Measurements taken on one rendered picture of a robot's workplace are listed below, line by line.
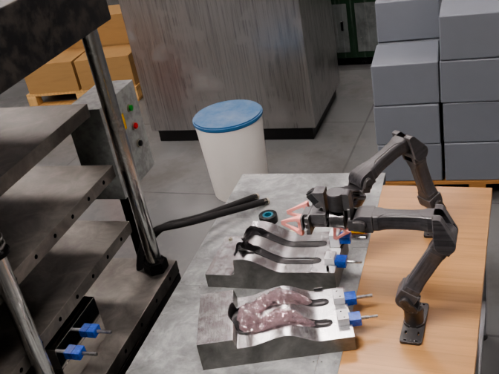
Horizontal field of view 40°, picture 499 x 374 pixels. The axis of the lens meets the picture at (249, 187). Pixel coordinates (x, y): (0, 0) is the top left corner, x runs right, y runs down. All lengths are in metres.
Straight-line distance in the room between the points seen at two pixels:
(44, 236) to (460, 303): 1.38
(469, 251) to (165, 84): 3.55
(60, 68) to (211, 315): 5.24
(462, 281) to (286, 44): 3.05
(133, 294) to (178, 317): 0.28
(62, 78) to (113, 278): 4.65
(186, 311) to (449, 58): 2.27
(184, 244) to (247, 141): 0.80
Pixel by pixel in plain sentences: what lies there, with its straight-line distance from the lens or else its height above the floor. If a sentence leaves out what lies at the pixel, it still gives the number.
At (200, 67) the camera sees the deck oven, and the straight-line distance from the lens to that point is 5.48.
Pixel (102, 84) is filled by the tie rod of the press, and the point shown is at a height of 1.61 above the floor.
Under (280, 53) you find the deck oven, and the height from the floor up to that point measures 0.73.
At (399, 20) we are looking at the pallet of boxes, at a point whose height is 1.07.
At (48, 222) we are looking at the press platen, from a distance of 2.34.
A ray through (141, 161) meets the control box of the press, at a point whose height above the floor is 1.14.
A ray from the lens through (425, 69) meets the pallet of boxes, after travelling 4.13.
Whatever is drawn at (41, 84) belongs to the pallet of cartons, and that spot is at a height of 0.25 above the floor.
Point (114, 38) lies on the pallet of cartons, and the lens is 7.40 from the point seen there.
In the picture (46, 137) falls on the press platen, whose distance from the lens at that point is 2.32.
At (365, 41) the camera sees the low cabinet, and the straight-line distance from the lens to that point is 6.79.
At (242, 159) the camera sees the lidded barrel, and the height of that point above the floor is 0.34.
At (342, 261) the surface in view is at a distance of 2.47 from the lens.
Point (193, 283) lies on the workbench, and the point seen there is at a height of 0.80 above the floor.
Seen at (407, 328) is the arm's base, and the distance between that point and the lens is 2.32.
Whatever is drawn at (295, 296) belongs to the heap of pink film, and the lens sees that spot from 2.35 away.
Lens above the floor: 2.35
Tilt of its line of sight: 28 degrees down
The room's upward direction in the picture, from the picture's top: 11 degrees counter-clockwise
